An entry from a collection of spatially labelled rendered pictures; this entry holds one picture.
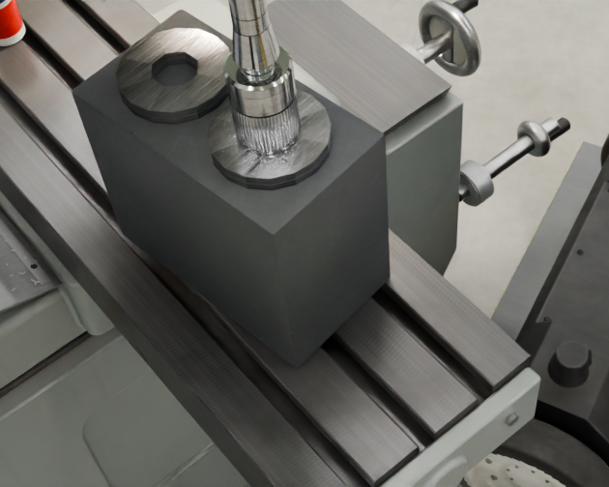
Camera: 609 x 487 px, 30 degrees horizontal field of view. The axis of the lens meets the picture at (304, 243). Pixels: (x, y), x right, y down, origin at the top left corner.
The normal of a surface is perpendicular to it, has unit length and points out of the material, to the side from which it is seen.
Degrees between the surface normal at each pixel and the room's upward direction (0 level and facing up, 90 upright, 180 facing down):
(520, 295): 0
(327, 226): 90
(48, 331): 90
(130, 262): 0
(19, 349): 90
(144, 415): 90
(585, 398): 0
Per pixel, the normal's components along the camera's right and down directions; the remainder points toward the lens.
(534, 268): -0.08, -0.59
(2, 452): 0.62, 0.60
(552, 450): 0.09, -0.47
